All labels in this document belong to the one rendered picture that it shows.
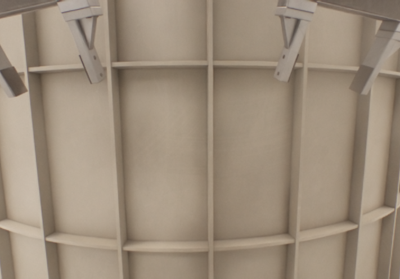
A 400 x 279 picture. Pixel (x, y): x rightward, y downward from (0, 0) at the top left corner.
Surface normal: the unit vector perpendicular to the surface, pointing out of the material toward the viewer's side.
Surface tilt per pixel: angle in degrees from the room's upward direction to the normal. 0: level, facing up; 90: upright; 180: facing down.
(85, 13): 113
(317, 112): 90
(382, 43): 83
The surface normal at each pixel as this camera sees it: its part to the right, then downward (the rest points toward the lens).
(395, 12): 0.10, 0.51
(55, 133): -0.27, 0.12
